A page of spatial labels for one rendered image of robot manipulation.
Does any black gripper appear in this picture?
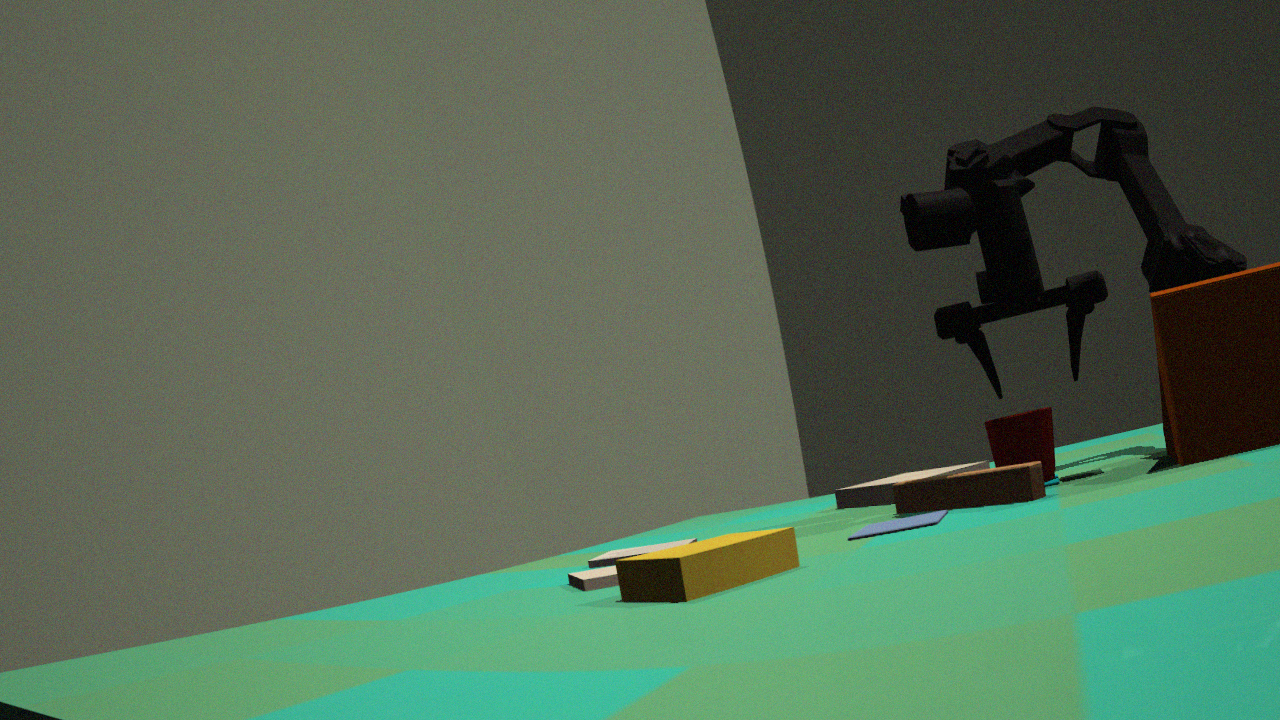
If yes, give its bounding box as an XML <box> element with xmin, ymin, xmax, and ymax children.
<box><xmin>934</xmin><ymin>231</ymin><xmax>1108</xmax><ymax>398</ymax></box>

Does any yellow rectangular block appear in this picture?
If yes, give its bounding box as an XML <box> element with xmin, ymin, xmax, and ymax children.
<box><xmin>614</xmin><ymin>527</ymin><xmax>800</xmax><ymax>602</ymax></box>

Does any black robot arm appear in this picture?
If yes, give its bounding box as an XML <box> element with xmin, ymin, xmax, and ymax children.
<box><xmin>900</xmin><ymin>106</ymin><xmax>1247</xmax><ymax>293</ymax></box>

